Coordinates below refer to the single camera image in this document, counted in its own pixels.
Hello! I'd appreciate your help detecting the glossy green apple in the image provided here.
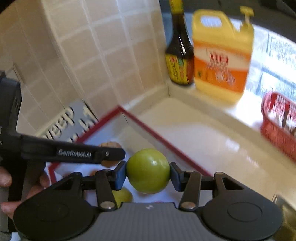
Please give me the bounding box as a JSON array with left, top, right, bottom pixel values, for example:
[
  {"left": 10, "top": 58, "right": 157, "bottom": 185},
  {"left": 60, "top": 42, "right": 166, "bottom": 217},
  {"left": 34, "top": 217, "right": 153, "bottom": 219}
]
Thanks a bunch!
[{"left": 126, "top": 148, "right": 171, "bottom": 194}]

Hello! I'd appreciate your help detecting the yellow plastic jug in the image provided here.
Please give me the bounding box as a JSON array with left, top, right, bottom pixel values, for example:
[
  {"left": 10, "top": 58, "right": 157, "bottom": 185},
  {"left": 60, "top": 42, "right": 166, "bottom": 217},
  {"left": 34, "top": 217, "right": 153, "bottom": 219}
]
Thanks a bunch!
[{"left": 192, "top": 6, "right": 255, "bottom": 105}]

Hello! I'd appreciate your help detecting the red plastic basket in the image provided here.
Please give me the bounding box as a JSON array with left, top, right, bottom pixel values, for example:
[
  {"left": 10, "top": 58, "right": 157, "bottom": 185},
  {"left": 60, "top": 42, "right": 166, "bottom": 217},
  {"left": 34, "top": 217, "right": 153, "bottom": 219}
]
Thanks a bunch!
[{"left": 261, "top": 91, "right": 296, "bottom": 161}]

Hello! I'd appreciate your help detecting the pale green apple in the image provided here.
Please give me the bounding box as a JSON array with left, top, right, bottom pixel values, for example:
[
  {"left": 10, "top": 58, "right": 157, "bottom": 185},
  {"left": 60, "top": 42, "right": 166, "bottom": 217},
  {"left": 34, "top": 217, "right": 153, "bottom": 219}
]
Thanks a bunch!
[{"left": 112, "top": 187, "right": 133, "bottom": 208}]

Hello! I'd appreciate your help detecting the dark sauce bottle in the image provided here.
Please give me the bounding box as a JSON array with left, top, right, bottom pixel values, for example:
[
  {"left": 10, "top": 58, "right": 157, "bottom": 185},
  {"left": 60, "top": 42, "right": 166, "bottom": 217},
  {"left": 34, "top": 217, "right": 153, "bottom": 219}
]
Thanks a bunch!
[{"left": 165, "top": 0, "right": 195, "bottom": 86}]

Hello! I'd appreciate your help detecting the blue printed mat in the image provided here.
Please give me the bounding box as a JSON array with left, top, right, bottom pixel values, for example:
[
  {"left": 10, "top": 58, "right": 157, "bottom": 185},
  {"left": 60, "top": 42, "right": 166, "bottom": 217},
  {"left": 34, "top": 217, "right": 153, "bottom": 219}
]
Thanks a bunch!
[{"left": 35, "top": 99, "right": 100, "bottom": 145}]

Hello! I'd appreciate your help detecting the dark utensil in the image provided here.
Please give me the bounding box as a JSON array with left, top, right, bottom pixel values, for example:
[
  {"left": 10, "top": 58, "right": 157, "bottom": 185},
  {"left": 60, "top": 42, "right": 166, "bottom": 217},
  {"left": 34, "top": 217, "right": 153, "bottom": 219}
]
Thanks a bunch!
[{"left": 282, "top": 103, "right": 291, "bottom": 128}]

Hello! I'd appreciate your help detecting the metal sink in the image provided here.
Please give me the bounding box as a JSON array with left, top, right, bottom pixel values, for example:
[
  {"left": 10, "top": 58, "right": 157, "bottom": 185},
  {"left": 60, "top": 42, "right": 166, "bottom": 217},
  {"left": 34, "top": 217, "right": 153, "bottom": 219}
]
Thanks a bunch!
[{"left": 272, "top": 193, "right": 296, "bottom": 241}]

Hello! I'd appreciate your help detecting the striped tan fruit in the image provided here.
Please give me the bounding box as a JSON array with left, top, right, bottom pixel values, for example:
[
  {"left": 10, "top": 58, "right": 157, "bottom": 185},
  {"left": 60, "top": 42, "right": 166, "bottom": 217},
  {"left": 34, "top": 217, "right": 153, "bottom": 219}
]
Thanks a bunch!
[{"left": 98, "top": 142, "right": 123, "bottom": 168}]

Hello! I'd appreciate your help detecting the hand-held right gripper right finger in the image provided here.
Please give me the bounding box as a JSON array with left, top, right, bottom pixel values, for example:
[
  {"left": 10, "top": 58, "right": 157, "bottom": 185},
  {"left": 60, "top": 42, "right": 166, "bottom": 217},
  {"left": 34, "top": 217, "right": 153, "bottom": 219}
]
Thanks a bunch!
[{"left": 170, "top": 162, "right": 253, "bottom": 211}]

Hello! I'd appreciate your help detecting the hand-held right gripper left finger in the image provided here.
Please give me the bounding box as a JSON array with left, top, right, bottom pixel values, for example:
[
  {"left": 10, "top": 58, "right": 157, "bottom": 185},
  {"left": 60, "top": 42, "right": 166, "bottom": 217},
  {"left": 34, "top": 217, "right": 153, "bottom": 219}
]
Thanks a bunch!
[{"left": 44, "top": 161, "right": 127, "bottom": 211}]

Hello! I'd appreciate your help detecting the person's left hand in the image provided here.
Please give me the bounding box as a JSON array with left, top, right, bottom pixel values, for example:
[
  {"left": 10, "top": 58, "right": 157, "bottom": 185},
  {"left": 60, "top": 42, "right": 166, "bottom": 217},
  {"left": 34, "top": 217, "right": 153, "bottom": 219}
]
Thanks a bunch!
[{"left": 0, "top": 166, "right": 50, "bottom": 219}]

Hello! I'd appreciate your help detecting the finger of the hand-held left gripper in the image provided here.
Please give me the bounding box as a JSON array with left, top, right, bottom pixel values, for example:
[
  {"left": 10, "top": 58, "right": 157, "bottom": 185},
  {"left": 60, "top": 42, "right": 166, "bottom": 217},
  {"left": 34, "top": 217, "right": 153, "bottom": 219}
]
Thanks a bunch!
[{"left": 21, "top": 135, "right": 126, "bottom": 165}]

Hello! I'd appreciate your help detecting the red box with white inside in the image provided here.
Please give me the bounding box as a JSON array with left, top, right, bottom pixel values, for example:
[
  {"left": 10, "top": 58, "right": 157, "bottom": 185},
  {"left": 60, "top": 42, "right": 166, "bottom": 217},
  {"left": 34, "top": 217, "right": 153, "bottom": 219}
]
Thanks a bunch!
[{"left": 47, "top": 105, "right": 212, "bottom": 209}]

